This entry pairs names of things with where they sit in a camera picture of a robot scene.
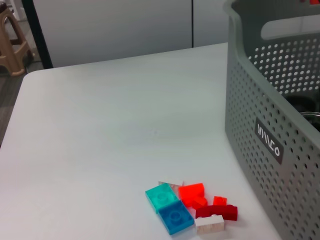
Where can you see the glass teacup with black base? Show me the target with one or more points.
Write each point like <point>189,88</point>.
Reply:
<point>311,118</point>

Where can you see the black vertical frame post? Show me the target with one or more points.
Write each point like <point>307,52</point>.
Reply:
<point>37,32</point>

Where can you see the beige plastic stool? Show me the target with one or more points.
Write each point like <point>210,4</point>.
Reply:
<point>13,50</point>

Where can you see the dark red toy block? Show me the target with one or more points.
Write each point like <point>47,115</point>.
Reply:
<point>225,212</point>

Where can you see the grey perforated storage basket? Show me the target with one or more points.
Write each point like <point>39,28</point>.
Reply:
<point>250,100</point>

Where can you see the blue toy block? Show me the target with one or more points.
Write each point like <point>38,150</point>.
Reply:
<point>176,217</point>

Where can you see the coral red toy block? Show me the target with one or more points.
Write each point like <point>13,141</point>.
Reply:
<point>190,193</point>

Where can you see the bright red toy block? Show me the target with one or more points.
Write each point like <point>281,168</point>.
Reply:
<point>220,200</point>

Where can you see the teal toy block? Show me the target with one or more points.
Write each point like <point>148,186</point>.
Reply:
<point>161,197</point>

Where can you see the orange red toy block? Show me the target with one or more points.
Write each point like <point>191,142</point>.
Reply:
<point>200,202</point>

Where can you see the white toy block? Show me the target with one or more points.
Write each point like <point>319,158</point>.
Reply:
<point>210,223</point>
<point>172,182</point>

